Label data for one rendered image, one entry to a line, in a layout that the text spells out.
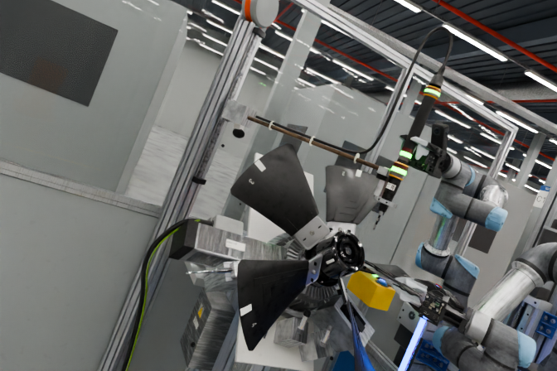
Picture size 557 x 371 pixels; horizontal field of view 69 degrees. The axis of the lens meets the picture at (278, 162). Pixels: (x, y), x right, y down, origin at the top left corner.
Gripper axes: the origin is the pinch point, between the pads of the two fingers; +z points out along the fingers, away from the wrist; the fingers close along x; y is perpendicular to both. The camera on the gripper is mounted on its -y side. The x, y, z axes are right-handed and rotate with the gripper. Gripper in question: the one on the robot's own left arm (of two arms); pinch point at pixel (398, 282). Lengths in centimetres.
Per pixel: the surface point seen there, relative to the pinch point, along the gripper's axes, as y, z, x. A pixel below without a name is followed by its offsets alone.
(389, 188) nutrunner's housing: 3.1, 11.6, -25.1
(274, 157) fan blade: 21, 41, -23
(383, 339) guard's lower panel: -111, 9, 66
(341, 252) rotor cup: 16.6, 14.3, -5.4
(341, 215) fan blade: 2.1, 22.6, -11.4
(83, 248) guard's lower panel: 19, 108, 40
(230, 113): 2, 75, -28
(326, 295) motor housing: 7.6, 16.2, 11.1
